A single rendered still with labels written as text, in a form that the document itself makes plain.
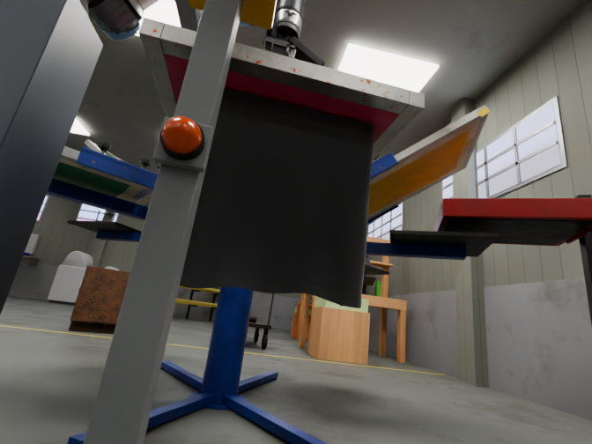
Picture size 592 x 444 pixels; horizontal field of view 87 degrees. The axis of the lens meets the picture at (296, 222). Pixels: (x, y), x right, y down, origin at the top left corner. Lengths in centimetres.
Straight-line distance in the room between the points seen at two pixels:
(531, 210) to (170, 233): 153
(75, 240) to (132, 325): 1245
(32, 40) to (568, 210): 187
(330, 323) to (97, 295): 296
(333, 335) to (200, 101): 415
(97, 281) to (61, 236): 844
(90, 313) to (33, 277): 853
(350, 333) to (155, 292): 422
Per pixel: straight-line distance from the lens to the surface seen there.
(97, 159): 145
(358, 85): 72
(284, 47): 89
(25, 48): 101
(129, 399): 33
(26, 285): 1312
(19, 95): 94
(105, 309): 463
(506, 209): 165
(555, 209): 170
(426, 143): 167
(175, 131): 32
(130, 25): 134
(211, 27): 45
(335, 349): 443
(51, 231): 1317
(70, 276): 1157
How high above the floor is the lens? 49
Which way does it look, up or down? 17 degrees up
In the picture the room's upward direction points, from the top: 7 degrees clockwise
